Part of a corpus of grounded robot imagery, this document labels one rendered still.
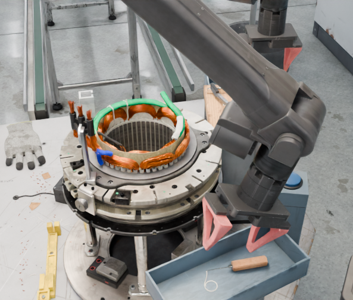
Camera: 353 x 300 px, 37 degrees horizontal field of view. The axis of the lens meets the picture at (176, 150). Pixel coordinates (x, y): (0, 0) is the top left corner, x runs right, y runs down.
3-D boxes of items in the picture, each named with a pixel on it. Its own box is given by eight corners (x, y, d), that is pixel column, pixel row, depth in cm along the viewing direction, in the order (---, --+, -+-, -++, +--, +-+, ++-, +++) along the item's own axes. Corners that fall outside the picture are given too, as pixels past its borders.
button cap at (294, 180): (280, 186, 104) (281, 183, 103) (280, 173, 107) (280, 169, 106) (300, 188, 103) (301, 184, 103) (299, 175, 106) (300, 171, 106)
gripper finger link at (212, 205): (184, 232, 82) (208, 184, 78) (222, 234, 85) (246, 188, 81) (200, 263, 76) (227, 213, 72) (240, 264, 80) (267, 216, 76)
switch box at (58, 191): (66, 186, 142) (63, 171, 139) (99, 194, 139) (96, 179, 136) (55, 201, 138) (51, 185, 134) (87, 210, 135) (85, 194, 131)
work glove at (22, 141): (6, 125, 165) (4, 119, 163) (44, 121, 167) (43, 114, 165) (3, 174, 146) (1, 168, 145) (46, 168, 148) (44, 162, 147)
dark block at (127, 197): (116, 196, 95) (116, 187, 94) (131, 197, 95) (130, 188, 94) (115, 205, 94) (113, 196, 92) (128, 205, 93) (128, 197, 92)
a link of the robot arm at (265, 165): (307, 150, 70) (308, 136, 75) (261, 128, 71) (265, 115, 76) (284, 191, 73) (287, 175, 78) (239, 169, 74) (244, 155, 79)
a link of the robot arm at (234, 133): (306, 148, 64) (324, 101, 69) (221, 108, 65) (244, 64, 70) (273, 194, 74) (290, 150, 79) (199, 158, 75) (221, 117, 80)
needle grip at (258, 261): (230, 262, 89) (264, 256, 90) (232, 272, 89) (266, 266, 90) (231, 260, 88) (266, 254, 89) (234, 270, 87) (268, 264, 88)
